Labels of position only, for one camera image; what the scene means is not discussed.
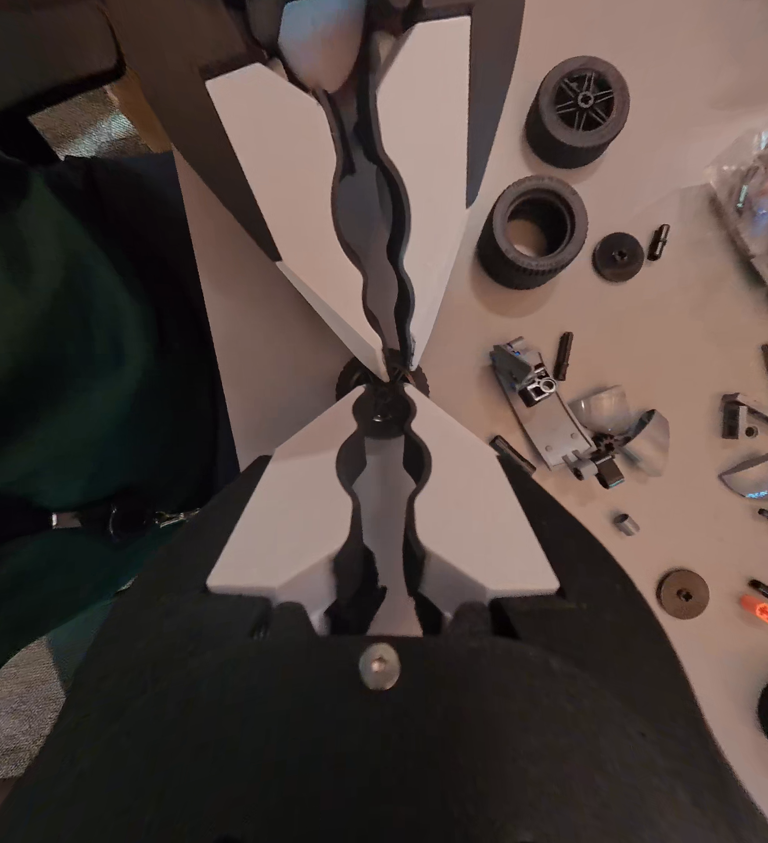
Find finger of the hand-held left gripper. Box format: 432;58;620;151
371;0;527;371
103;0;386;382

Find toy wheel with tire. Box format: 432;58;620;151
525;57;630;169

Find black round toy disc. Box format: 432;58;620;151
657;567;711;620
592;231;646;283

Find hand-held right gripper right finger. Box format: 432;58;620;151
402;384;560;631

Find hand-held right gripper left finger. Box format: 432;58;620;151
205;386;368;634

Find pile of grey toy bricks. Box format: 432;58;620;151
720;341;768;441

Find clear bag of small parts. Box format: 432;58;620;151
705;128;768;312

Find grey curved dome brick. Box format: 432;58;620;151
718;452;768;505

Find black spoked toy wheel rim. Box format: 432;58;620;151
364;352;419;422

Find grey plate brick assembly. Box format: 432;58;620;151
489;335;672;492

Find black pin connector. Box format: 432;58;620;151
488;435;538;475

